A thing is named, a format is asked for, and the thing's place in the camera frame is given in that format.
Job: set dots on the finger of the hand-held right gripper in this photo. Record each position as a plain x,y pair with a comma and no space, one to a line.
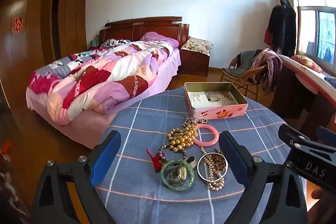
294,138
326,133

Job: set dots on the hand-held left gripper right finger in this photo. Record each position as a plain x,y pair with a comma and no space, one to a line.
236,158

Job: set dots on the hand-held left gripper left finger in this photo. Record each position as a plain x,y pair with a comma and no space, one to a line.
105,158

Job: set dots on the pink bangle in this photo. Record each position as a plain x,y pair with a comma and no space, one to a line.
207,144

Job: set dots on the thin silver bangle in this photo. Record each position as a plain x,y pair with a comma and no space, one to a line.
198,170

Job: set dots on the pink metal tin box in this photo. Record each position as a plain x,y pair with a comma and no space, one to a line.
220,112

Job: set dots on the red knot tassel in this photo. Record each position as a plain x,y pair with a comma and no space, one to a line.
157,162

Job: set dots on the silver metal trinket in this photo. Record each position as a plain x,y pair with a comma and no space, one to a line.
178,174

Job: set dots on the green jade bangle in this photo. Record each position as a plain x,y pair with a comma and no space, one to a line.
164,173

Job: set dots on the person's right hand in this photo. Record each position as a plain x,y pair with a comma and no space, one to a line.
319,193

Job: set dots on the wooden bed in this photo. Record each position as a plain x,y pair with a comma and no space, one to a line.
86,127

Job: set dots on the dark wooden desk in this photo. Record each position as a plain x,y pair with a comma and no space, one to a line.
291,100

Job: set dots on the blue cloth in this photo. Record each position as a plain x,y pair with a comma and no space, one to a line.
330,81

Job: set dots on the blue plaid tablecloth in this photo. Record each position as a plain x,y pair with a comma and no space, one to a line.
147,121

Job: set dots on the red and white mat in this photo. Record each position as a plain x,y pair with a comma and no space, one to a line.
309,79

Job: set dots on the printed paper sheet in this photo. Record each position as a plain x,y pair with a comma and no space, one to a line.
210,96

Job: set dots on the floral cushion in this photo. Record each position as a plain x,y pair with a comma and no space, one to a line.
307,62

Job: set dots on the wicker chair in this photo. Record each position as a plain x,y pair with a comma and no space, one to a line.
236,79

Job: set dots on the pink purple scarf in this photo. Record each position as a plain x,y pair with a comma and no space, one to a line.
267,64

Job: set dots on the pink patchwork quilt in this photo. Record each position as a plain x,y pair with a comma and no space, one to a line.
105,77

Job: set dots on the grey garment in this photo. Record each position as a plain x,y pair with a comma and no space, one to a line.
244,61

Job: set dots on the red patterned cloth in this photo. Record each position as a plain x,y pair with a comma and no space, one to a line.
8,187

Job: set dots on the wooden nightstand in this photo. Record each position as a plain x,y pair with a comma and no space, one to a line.
194,64

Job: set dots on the window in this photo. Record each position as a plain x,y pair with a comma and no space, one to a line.
309,29

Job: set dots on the hanging dark coats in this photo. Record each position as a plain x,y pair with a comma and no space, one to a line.
284,27

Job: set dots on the black and white pillow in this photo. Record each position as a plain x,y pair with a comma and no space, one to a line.
115,43

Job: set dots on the green bag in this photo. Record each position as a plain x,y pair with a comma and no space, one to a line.
94,41

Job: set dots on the floral pillow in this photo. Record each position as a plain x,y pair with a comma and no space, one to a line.
197,45

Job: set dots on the purple pillow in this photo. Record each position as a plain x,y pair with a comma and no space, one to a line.
160,39

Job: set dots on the wooden wardrobe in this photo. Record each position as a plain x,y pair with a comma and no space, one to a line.
31,29

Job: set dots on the red paper decoration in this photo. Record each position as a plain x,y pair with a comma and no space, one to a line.
17,26

